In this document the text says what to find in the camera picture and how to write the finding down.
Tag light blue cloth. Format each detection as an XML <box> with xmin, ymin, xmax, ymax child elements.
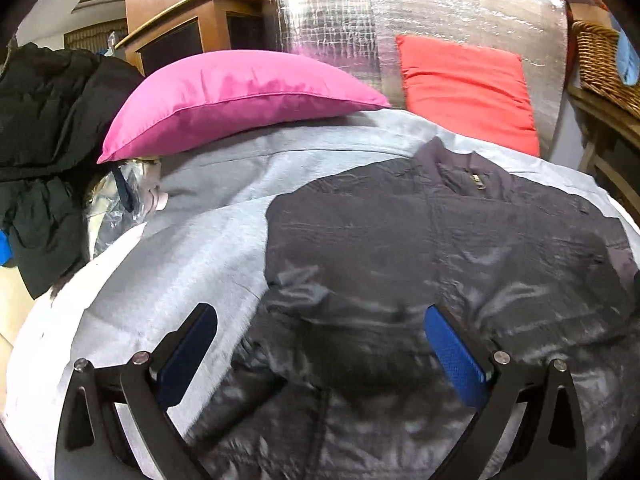
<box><xmin>616</xmin><ymin>30</ymin><xmax>640</xmax><ymax>86</ymax></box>

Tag dark grey jacket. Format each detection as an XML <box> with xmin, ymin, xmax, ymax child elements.
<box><xmin>185</xmin><ymin>136</ymin><xmax>640</xmax><ymax>480</ymax></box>

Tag clear plastic bag with strap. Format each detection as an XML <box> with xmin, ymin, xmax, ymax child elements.
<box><xmin>82</xmin><ymin>157</ymin><xmax>168</xmax><ymax>261</ymax></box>

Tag wooden shelf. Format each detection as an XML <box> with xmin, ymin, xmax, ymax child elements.
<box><xmin>565</xmin><ymin>85</ymin><xmax>640</xmax><ymax>206</ymax></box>

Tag pale bed sheet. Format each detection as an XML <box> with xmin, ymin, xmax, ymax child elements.
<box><xmin>0</xmin><ymin>195</ymin><xmax>151</xmax><ymax>480</ymax></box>

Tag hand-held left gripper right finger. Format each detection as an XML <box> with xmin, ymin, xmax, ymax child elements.
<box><xmin>423</xmin><ymin>304</ymin><xmax>588</xmax><ymax>480</ymax></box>

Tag wicker basket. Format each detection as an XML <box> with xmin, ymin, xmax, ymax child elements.
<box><xmin>570</xmin><ymin>20</ymin><xmax>640</xmax><ymax>121</ymax></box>

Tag pink pillow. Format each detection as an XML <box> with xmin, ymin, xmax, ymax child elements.
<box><xmin>97</xmin><ymin>50</ymin><xmax>392</xmax><ymax>165</ymax></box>

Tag wooden cabinet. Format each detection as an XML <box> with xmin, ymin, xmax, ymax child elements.
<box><xmin>122</xmin><ymin>0</ymin><xmax>281</xmax><ymax>78</ymax></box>

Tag silver foil insulation mat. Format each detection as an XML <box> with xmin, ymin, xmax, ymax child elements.
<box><xmin>260</xmin><ymin>0</ymin><xmax>571</xmax><ymax>161</ymax></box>

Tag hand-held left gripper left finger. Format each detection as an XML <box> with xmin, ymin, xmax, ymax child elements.
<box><xmin>54</xmin><ymin>302</ymin><xmax>219</xmax><ymax>480</ymax></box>

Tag orange-red pillow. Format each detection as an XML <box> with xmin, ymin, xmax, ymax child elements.
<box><xmin>395</xmin><ymin>35</ymin><xmax>542</xmax><ymax>157</ymax></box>

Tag pile of black clothes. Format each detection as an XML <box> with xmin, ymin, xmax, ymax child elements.
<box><xmin>0</xmin><ymin>42</ymin><xmax>146</xmax><ymax>301</ymax></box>

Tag grey blanket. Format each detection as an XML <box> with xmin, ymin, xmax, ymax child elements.
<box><xmin>50</xmin><ymin>107</ymin><xmax>640</xmax><ymax>480</ymax></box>

